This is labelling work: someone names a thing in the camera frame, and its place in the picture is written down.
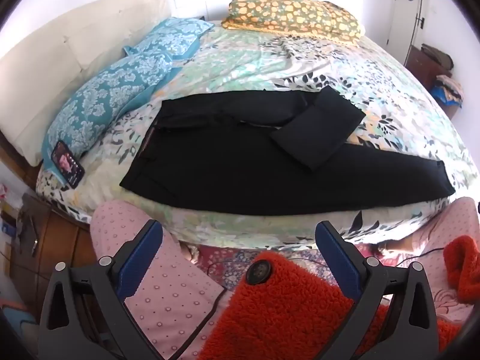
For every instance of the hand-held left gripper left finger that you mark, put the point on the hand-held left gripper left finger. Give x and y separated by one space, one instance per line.
138 260

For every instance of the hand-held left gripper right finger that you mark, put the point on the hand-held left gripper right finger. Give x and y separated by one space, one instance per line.
339 264

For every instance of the black pants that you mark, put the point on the black pants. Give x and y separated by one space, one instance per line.
225 165

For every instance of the red fuzzy jacket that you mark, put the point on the red fuzzy jacket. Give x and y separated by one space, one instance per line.
285 315

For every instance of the black jacket button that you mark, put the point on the black jacket button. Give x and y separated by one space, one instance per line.
258 272

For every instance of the wooden nightstand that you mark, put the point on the wooden nightstand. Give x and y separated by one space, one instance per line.
56 240

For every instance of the patterned rug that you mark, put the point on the patterned rug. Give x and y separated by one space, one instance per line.
232 262

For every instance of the person's right leg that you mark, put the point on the person's right leg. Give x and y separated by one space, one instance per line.
446 225

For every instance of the black smartphone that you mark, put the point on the black smartphone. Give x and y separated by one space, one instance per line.
67 163

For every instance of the large blue floral pillow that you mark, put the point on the large blue floral pillow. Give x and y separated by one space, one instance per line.
97 97

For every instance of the stack of folded cloths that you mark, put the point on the stack of folded cloths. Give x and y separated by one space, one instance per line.
450 86

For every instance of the dark wooden cabinet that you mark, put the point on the dark wooden cabinet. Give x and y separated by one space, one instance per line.
422 71

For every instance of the floral leaf bedsheet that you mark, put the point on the floral leaf bedsheet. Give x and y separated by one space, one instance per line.
262 63

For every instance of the small blue floral pillow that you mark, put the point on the small blue floral pillow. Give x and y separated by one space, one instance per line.
176 35

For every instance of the folded brown clothes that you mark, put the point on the folded brown clothes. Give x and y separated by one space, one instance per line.
437 56

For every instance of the cream padded headboard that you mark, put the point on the cream padded headboard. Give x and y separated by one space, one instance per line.
56 45

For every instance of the yellow floral pillow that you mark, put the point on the yellow floral pillow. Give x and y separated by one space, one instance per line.
292 15

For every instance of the white door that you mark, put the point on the white door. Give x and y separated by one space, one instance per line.
407 15

